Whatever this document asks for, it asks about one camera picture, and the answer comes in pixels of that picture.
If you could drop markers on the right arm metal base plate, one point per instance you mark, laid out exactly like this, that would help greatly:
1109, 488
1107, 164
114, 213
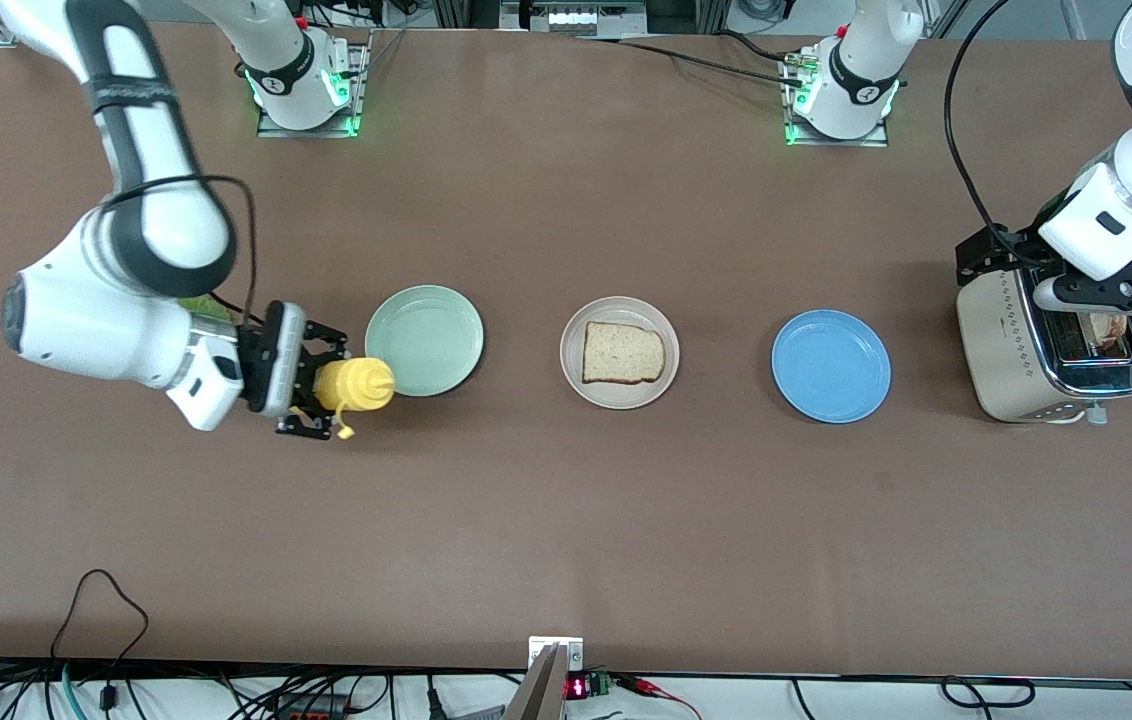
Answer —
356, 100

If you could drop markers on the green lettuce leaf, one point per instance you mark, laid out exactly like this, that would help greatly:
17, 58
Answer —
211, 308

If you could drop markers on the red and black clip leads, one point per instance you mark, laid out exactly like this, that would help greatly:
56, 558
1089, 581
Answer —
656, 688

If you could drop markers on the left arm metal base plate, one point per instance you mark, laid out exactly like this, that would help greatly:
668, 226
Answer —
876, 140

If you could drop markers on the grey angled mount post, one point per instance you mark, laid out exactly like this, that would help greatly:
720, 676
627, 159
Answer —
536, 695

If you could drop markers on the small white metal bracket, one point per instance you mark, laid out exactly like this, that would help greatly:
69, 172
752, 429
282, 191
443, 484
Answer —
574, 655

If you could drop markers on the red LED display module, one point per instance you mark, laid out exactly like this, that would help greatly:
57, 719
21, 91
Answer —
576, 688

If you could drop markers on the toasted bread slice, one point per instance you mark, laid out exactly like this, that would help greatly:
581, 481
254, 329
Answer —
623, 352
1109, 330

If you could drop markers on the yellow squeeze mustard bottle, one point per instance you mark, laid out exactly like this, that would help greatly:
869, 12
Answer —
361, 385

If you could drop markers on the blue plate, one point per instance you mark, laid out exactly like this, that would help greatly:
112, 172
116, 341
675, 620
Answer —
831, 366

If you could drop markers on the beige chrome toaster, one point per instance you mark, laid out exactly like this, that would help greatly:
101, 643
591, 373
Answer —
1001, 360

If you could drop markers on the light green plate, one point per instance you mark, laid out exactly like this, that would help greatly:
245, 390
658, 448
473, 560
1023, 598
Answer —
431, 335

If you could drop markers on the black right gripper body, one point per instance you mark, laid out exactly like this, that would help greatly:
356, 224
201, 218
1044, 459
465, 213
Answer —
254, 372

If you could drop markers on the beige plate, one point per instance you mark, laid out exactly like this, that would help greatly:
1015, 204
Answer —
619, 400

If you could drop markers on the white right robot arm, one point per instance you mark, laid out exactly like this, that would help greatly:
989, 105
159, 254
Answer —
86, 320

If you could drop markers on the grey vented device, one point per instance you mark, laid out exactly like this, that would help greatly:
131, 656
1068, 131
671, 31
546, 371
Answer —
576, 18

